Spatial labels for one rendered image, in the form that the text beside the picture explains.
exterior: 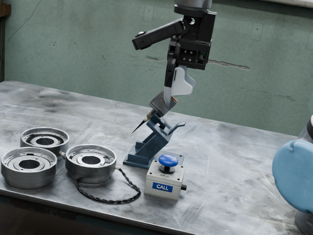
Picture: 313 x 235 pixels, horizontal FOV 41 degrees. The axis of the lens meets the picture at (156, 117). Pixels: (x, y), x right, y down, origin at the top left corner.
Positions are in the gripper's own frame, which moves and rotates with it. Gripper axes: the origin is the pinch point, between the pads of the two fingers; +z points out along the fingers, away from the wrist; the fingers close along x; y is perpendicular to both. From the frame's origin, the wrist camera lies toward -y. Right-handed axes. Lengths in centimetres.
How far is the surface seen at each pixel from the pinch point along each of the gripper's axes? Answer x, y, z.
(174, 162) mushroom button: -13.1, 5.3, 8.4
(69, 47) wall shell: 148, -82, 30
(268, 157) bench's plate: 15.8, 26.8, 15.5
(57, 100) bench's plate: 24.4, -35.7, 15.7
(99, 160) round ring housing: -10.5, -10.8, 13.0
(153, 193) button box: -15.5, 2.4, 14.9
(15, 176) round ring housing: -24.3, -22.5, 12.6
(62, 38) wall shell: 148, -87, 25
